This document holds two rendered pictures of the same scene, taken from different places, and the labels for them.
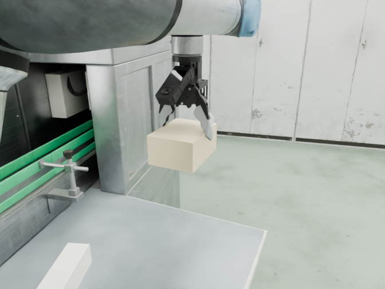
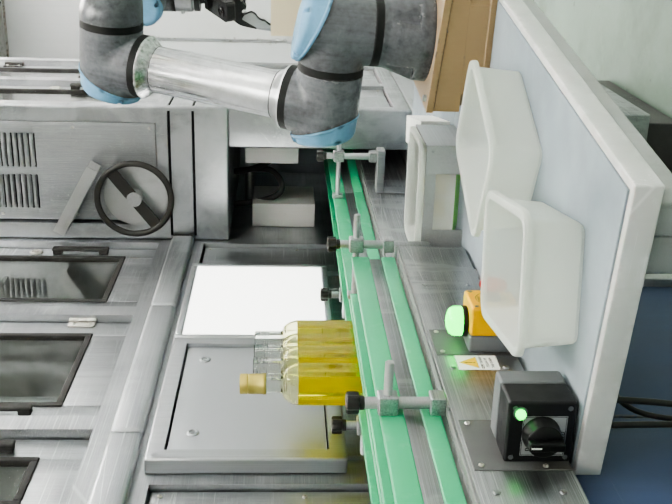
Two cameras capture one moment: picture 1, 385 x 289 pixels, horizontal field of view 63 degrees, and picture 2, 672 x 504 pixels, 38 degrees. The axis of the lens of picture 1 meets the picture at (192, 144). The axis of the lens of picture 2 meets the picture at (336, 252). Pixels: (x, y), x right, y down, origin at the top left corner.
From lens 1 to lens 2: 1.62 m
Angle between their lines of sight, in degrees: 19
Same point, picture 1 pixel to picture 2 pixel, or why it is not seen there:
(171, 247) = not seen: hidden behind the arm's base
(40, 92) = (274, 231)
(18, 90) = (264, 245)
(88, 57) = (219, 141)
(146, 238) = not seen: hidden behind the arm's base
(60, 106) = (298, 210)
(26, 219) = (393, 205)
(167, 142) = (274, 12)
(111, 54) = (214, 109)
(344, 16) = not seen: outside the picture
